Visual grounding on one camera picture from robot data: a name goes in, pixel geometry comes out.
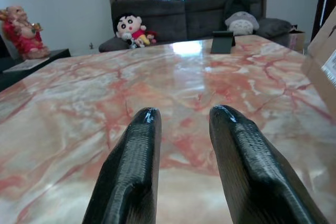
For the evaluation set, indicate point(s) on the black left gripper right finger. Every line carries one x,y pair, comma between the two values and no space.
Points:
252,166

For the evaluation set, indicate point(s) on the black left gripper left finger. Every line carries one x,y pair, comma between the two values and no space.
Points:
128,166

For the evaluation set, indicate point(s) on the small white dog plush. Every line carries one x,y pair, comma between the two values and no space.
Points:
130,40

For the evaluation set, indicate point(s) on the brown cardboard box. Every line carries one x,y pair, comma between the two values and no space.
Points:
321,58

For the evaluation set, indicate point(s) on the black phone stand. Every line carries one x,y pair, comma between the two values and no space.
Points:
221,41

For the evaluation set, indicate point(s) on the small red haired doll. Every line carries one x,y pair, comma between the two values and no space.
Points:
151,36

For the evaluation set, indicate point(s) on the pink white cardboard box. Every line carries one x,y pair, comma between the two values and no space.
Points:
296,41

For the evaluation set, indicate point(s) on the cartoon boy plush doll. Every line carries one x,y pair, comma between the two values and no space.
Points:
130,28

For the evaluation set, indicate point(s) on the dark grey sofa cushion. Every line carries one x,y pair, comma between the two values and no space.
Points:
274,27

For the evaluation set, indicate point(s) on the grey totoro plush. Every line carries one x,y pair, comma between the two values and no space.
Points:
241,23

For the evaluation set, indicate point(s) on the dark grey fabric sofa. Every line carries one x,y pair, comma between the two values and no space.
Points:
183,16

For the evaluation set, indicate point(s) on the red laughing buddha statue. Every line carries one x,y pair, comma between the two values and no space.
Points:
22,32

